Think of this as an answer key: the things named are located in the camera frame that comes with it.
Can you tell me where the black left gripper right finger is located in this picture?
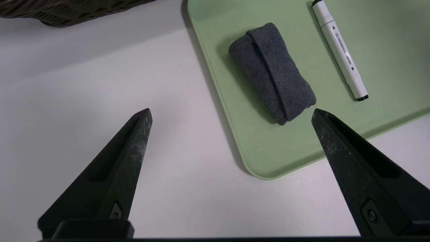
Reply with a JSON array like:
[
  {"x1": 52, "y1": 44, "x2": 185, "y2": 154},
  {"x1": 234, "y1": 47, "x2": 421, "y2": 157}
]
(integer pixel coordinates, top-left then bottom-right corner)
[{"x1": 311, "y1": 109, "x2": 430, "y2": 237}]

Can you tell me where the green plastic tray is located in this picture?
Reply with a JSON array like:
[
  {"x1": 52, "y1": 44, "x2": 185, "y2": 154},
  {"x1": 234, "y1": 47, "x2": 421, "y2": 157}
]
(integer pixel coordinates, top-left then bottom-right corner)
[{"x1": 187, "y1": 0, "x2": 430, "y2": 180}]

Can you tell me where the dark brown wicker basket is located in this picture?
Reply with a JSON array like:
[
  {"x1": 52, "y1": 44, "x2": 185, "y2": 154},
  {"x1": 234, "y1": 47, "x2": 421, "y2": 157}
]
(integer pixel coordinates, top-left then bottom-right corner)
[{"x1": 0, "y1": 0, "x2": 158, "y2": 28}]

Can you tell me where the grey towel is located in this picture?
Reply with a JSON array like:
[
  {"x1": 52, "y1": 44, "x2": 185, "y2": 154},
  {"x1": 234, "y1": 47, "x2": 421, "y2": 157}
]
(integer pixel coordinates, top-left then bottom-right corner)
[{"x1": 228, "y1": 23, "x2": 317, "y2": 126}]

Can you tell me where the white marker pen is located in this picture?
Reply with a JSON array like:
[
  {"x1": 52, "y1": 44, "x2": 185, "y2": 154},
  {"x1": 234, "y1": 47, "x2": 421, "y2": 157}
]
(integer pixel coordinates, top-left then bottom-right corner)
[{"x1": 311, "y1": 0, "x2": 369, "y2": 102}]

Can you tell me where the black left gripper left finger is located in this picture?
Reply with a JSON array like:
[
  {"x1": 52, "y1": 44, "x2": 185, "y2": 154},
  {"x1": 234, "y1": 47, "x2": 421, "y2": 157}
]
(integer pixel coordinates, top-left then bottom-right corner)
[{"x1": 37, "y1": 108, "x2": 153, "y2": 239}]

